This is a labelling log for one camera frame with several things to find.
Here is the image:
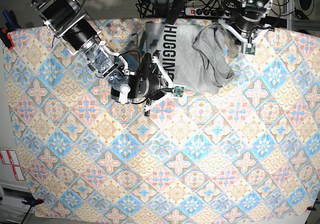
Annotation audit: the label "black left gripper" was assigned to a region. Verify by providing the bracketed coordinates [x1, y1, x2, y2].
[235, 15, 262, 35]

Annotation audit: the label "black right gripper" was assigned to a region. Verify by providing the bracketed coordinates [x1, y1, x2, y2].
[128, 73, 166, 103]

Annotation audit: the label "grey T-shirt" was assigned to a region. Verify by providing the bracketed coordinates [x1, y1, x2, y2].
[145, 22, 235, 94]

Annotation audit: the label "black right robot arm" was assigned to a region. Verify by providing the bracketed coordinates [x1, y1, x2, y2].
[29, 0, 173, 105]

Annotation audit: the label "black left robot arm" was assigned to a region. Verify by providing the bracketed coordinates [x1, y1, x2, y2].
[234, 0, 273, 35]

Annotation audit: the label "white power strip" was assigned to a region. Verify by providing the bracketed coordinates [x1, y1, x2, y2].
[184, 7, 231, 19]

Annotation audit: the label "patterned tablecloth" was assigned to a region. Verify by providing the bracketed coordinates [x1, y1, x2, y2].
[0, 27, 320, 224]

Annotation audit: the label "black orange table clamp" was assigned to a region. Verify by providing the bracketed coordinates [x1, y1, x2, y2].
[0, 10, 14, 50]

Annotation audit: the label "red white label stickers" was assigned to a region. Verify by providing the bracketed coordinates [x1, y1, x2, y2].
[0, 149, 25, 181]

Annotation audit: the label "black orange corner clamp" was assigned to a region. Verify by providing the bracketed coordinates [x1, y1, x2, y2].
[21, 197, 44, 207]

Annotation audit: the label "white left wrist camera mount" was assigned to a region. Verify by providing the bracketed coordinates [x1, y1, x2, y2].
[218, 18, 273, 55]

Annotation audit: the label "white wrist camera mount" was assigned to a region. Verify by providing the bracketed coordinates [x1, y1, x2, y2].
[218, 18, 273, 55]
[140, 50, 185, 117]

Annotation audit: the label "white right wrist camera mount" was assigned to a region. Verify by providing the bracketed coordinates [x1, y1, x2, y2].
[140, 50, 185, 117]

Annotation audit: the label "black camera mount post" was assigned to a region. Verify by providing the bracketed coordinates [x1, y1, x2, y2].
[165, 0, 187, 25]

